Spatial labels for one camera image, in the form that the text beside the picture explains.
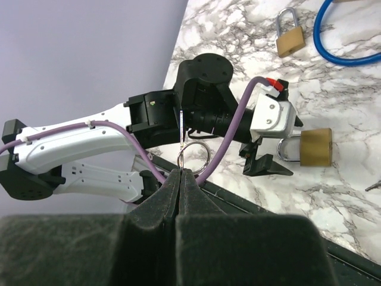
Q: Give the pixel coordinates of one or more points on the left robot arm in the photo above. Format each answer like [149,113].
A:
[37,163]

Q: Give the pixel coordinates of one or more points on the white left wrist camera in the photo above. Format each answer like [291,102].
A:
[274,115]

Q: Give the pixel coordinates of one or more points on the silver key with ring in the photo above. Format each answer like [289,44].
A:
[195,154]

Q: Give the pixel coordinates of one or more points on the brass padlock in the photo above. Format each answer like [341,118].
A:
[315,148]
[291,41]

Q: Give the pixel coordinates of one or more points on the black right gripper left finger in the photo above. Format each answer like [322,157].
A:
[136,248]

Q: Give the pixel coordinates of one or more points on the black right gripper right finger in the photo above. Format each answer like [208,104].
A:
[214,248]

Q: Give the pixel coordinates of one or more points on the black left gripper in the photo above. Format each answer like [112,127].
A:
[265,165]

